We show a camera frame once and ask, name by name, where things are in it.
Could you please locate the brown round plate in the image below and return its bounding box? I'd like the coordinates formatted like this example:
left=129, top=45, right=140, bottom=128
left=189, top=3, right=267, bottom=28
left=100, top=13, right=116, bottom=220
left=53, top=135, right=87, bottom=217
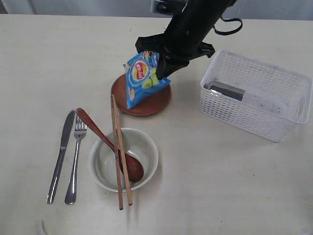
left=111, top=74, right=172, bottom=116

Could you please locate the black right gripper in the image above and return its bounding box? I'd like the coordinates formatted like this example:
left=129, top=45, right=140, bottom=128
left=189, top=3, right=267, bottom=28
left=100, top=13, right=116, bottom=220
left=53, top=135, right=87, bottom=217
left=135, top=0, right=235, bottom=80

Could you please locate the silver metal fork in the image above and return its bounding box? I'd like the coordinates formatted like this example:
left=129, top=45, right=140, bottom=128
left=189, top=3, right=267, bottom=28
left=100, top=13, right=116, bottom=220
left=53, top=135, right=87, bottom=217
left=65, top=116, right=87, bottom=205

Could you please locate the red-brown wooden spoon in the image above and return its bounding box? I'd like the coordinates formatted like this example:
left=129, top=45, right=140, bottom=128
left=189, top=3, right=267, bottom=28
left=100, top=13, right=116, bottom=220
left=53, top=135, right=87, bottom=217
left=76, top=108, right=144, bottom=182

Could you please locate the shiny steel cup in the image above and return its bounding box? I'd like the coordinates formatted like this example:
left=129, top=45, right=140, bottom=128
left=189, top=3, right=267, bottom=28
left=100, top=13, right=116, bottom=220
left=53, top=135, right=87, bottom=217
left=204, top=80, right=245, bottom=101

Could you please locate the white floral ceramic bowl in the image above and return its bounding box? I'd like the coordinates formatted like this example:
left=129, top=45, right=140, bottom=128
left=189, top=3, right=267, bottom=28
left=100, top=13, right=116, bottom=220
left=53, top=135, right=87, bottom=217
left=88, top=127, right=159, bottom=192

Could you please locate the silver table knife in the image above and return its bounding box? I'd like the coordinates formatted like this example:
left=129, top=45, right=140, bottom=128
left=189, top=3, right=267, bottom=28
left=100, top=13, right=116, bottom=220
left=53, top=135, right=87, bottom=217
left=46, top=110, right=75, bottom=204

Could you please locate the white perforated plastic basket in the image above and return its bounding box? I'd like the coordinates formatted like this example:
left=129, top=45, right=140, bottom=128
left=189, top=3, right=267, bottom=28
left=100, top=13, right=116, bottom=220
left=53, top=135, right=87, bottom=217
left=200, top=49, right=313, bottom=142

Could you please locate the dark wooden chopstick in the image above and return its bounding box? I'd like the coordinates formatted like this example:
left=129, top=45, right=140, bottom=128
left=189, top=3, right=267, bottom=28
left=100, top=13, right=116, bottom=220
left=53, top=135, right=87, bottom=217
left=111, top=95, right=123, bottom=210

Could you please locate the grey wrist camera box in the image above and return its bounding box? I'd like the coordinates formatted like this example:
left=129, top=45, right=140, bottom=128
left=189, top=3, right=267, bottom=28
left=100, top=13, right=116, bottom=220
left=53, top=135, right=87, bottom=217
left=150, top=0, right=187, bottom=15

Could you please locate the blue chips bag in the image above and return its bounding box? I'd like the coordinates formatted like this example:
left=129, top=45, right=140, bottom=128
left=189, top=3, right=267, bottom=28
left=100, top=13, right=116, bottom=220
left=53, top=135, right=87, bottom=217
left=124, top=51, right=171, bottom=109

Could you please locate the light wooden chopstick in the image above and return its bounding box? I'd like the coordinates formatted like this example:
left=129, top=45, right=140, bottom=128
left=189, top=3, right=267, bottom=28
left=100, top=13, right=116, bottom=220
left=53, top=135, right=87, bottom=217
left=112, top=95, right=133, bottom=206

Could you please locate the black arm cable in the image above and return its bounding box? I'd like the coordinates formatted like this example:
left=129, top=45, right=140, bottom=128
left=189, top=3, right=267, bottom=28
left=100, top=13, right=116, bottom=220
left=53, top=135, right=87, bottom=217
left=212, top=16, right=243, bottom=35

